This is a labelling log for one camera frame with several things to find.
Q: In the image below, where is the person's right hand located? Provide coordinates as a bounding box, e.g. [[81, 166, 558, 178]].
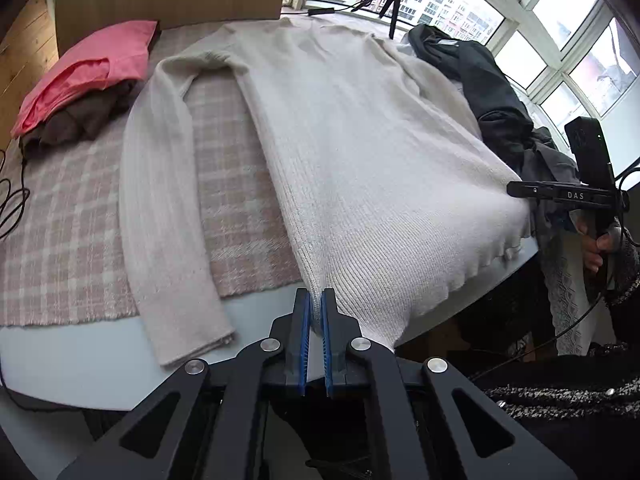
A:
[[570, 209, 620, 273]]

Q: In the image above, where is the cream knit cardigan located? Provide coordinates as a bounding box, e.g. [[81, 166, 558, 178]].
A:
[[118, 18, 529, 366]]

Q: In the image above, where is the black cable with inline switch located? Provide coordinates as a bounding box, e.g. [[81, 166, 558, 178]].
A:
[[282, 3, 381, 18]]

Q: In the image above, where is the pink folded garment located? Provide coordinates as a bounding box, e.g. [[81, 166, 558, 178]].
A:
[[11, 20, 158, 139]]

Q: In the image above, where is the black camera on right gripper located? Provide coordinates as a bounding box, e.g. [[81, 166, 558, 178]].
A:
[[564, 116, 615, 191]]

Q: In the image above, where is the dark brown folded garment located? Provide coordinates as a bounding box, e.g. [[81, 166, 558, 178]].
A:
[[18, 80, 139, 160]]

